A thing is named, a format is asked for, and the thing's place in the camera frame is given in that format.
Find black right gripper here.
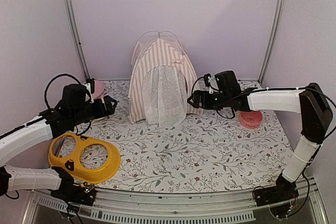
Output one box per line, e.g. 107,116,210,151
188,90,231,110

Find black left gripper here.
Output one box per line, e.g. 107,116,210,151
71,95,118,126

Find striped pet tent fabric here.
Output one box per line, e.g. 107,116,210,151
128,38,203,127

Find white flexible tent pole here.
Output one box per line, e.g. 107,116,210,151
131,31,161,67

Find pink cat-ear pet bowl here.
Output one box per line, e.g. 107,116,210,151
239,111,263,130

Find yellow double bowl holder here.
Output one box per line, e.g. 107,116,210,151
48,133,121,184

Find cream cat-ear pet bowl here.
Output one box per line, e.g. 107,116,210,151
92,116,108,121

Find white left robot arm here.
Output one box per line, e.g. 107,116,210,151
1,80,121,201

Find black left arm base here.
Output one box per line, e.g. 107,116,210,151
50,167,96,206

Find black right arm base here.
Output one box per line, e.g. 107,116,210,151
252,173,299,206

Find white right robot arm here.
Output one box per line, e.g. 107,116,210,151
187,70,335,201

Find pink bowl behind tent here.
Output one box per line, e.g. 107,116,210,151
92,80,105,99

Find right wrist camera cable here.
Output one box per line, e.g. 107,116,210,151
191,73,237,120

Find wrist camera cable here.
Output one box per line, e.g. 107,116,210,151
191,73,237,120
43,73,91,109

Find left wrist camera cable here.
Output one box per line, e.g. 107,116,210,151
43,73,91,109

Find left aluminium frame post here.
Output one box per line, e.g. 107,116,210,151
64,0,91,79

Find aluminium frame post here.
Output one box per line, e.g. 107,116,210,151
258,0,285,84
64,0,91,79

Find front aluminium rail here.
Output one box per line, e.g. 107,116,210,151
23,177,330,223

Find right aluminium frame post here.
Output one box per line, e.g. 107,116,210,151
258,0,285,84

